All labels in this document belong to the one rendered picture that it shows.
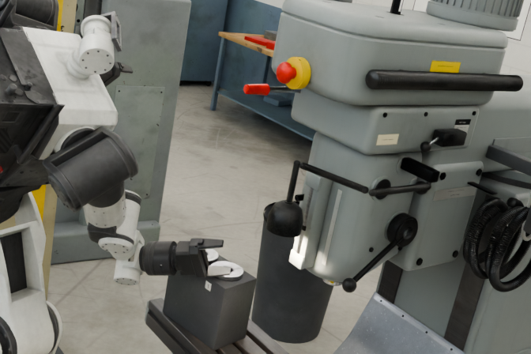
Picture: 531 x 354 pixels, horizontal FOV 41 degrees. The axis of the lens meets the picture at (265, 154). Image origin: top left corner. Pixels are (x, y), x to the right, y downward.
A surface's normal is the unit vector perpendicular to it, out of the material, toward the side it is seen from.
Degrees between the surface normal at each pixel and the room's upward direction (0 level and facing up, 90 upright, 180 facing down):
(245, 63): 90
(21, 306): 74
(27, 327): 60
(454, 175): 90
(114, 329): 0
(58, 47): 34
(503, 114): 90
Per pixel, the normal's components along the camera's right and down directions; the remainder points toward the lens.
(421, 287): -0.78, 0.05
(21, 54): 0.61, -0.59
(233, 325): 0.71, 0.33
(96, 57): 0.16, 0.74
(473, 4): -0.27, 0.24
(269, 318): -0.55, 0.22
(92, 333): 0.18, -0.94
